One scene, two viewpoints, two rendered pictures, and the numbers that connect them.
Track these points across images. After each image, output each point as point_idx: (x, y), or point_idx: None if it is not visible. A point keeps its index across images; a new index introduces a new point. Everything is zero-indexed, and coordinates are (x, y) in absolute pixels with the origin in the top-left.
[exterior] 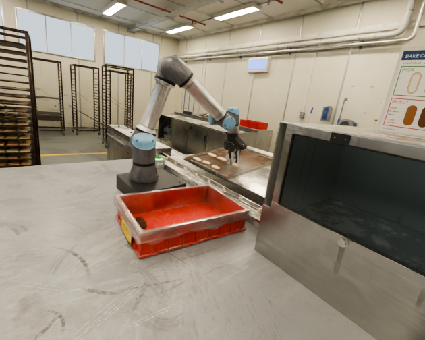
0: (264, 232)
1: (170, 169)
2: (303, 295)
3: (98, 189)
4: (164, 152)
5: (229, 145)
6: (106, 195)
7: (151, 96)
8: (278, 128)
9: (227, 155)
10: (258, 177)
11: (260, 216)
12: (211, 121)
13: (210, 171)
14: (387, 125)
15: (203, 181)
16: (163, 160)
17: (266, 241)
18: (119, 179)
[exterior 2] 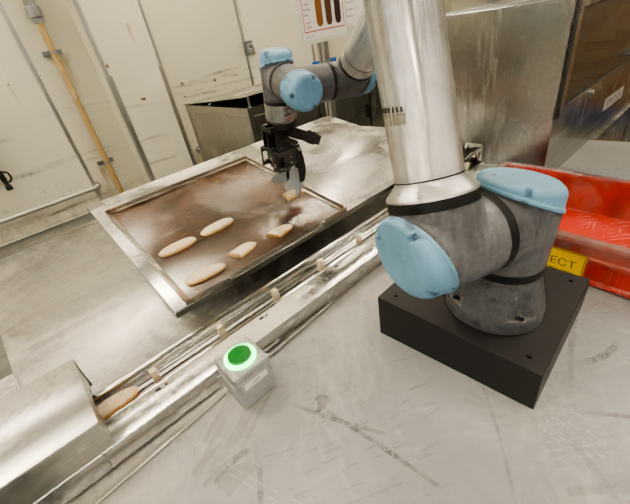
0: (550, 151)
1: (284, 328)
2: (580, 160)
3: (603, 456)
4: (88, 391)
5: (291, 155)
6: (612, 401)
7: (442, 21)
8: (574, 7)
9: (290, 182)
10: (328, 179)
11: (549, 139)
12: (320, 97)
13: (301, 237)
14: (308, 33)
15: (368, 242)
16: (249, 339)
17: (550, 160)
18: (551, 361)
